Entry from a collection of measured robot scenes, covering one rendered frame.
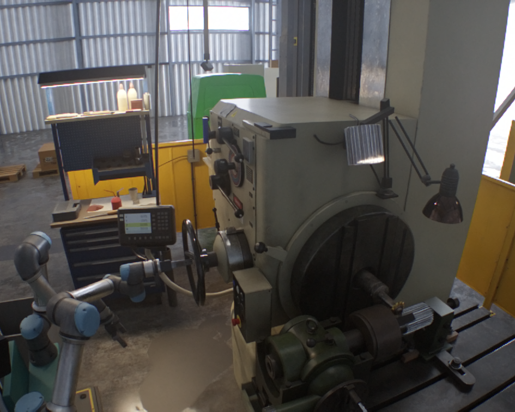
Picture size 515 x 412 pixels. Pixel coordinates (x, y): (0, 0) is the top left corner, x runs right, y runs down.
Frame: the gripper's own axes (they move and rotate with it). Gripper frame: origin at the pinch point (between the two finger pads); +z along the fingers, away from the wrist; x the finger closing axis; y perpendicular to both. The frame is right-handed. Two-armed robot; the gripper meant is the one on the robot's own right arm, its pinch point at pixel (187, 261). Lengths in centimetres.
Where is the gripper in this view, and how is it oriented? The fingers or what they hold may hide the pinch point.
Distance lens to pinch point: 168.7
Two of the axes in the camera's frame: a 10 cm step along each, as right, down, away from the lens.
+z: 9.4, -1.4, 3.2
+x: -3.1, 1.3, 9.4
